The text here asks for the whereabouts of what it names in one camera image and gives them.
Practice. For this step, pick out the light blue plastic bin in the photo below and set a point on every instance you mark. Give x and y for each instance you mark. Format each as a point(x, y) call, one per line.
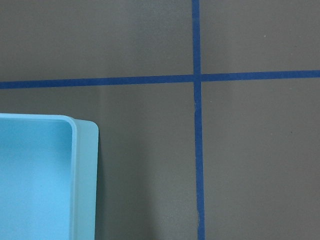
point(48, 177)

